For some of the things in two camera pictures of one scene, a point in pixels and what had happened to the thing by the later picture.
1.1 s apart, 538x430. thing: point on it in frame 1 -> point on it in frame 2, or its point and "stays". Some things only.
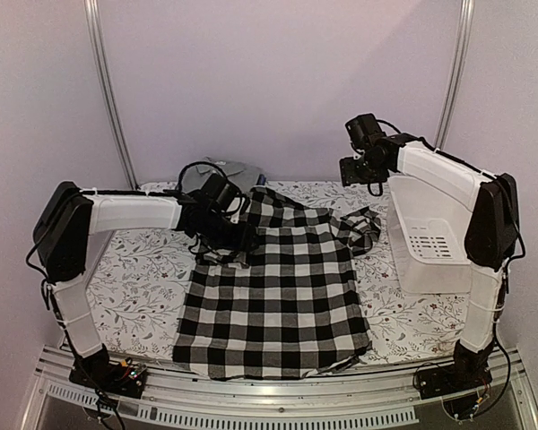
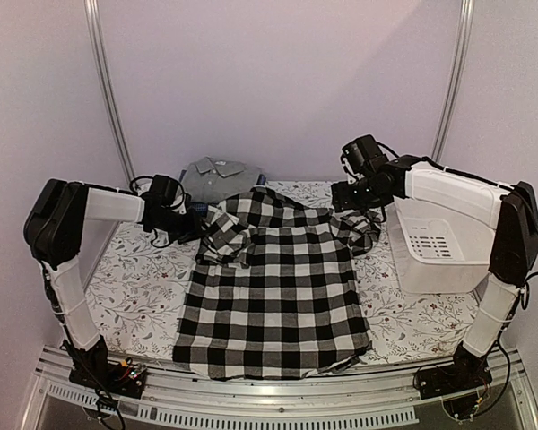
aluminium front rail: [369, 399] stays
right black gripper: [349, 176] -> [341, 202]
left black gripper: [241, 241] -> [194, 228]
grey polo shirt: [242, 175] stays
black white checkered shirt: [285, 303] stays
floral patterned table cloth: [142, 284] stays
